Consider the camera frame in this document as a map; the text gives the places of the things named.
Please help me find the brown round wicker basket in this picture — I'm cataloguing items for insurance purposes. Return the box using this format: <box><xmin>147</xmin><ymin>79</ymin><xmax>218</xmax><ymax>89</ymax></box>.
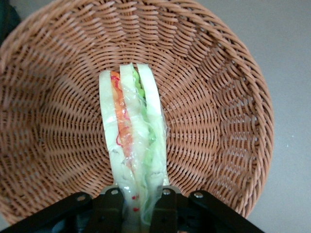
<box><xmin>0</xmin><ymin>0</ymin><xmax>275</xmax><ymax>225</ymax></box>

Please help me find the plastic-wrapped sandwich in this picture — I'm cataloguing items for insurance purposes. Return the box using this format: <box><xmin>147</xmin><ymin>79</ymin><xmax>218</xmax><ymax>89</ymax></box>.
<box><xmin>98</xmin><ymin>62</ymin><xmax>170</xmax><ymax>233</ymax></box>

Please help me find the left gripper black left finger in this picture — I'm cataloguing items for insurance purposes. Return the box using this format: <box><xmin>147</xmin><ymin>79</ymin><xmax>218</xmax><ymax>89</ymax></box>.
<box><xmin>0</xmin><ymin>187</ymin><xmax>126</xmax><ymax>233</ymax></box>

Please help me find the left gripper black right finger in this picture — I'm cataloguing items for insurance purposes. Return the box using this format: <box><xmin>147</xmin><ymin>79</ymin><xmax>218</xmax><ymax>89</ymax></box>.
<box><xmin>152</xmin><ymin>186</ymin><xmax>266</xmax><ymax>233</ymax></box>

